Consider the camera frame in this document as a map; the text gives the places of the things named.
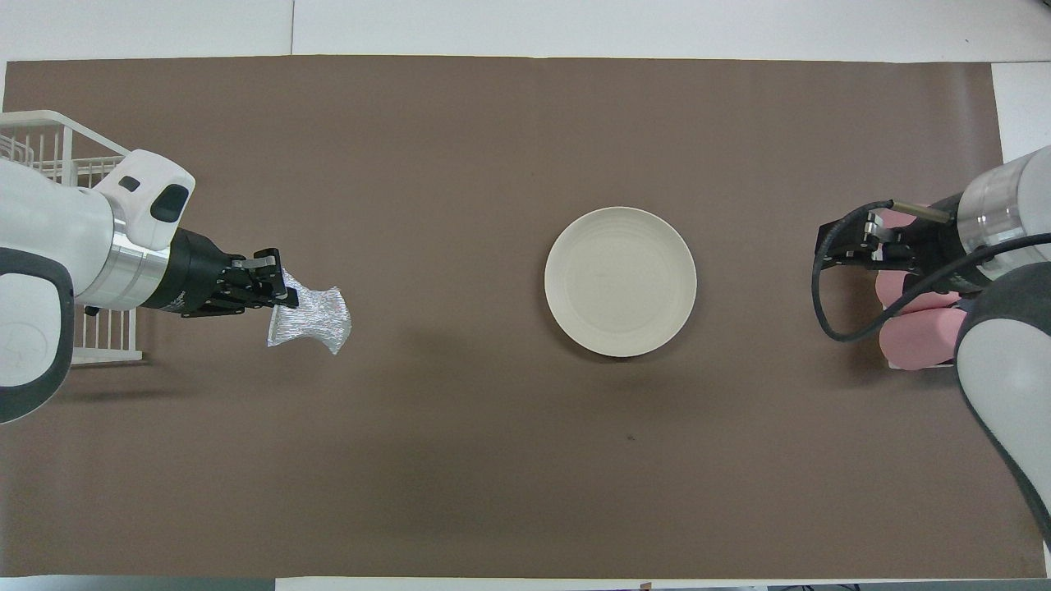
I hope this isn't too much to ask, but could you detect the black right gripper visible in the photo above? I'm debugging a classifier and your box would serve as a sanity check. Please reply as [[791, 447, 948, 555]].
[[815, 193, 996, 296]]

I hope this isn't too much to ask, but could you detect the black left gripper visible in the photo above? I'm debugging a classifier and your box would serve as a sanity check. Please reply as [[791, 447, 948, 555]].
[[144, 228, 301, 319]]

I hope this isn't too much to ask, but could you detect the cream round plate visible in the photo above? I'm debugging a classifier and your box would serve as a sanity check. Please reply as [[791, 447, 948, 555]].
[[544, 206, 698, 358]]

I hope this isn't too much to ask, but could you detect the brown table mat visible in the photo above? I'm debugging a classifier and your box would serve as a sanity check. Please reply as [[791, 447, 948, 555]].
[[0, 56, 1048, 580]]

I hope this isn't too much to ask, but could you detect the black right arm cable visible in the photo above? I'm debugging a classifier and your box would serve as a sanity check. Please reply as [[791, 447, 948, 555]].
[[811, 199, 1051, 343]]

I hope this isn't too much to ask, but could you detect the white wire dish rack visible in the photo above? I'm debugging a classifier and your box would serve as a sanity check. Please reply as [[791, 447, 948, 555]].
[[0, 110, 145, 366]]

